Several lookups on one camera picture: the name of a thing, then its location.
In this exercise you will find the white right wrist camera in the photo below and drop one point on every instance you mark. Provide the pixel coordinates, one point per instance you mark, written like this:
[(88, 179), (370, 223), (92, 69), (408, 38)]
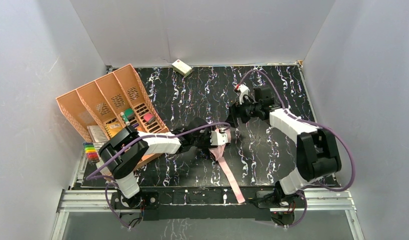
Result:
[(242, 92)]

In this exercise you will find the aluminium frame rail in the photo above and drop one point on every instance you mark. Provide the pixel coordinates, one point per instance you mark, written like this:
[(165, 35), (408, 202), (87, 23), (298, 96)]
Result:
[(84, 211)]

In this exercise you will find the orange plastic desk organizer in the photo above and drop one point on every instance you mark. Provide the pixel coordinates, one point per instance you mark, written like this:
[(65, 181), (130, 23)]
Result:
[(101, 101)]

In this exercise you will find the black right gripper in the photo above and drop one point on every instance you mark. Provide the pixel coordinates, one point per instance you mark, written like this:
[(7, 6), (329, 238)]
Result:
[(237, 111)]

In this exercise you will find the yellow notebook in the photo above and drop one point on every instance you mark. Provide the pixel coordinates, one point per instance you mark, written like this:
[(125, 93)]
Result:
[(112, 128)]

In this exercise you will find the white paper pad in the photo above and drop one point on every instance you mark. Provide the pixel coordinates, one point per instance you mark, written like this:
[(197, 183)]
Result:
[(96, 134)]

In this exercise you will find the white small box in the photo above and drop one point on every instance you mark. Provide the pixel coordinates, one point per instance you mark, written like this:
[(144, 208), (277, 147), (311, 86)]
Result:
[(182, 68)]

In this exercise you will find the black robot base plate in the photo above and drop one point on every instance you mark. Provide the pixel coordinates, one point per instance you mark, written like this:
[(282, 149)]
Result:
[(164, 203)]

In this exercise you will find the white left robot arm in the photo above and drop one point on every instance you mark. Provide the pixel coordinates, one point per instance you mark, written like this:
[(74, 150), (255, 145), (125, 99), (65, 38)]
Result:
[(124, 152)]

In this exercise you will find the pink eraser block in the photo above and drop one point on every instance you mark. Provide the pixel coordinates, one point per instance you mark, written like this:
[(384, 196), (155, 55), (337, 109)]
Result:
[(149, 118)]

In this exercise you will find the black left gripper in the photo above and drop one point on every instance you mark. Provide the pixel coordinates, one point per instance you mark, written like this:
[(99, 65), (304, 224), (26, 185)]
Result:
[(207, 136)]

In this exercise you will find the colourful marker set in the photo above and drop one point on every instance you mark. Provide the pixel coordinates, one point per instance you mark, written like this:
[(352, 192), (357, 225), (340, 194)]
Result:
[(91, 153)]

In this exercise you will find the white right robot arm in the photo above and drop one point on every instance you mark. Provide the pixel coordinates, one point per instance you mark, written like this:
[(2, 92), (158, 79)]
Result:
[(317, 154)]

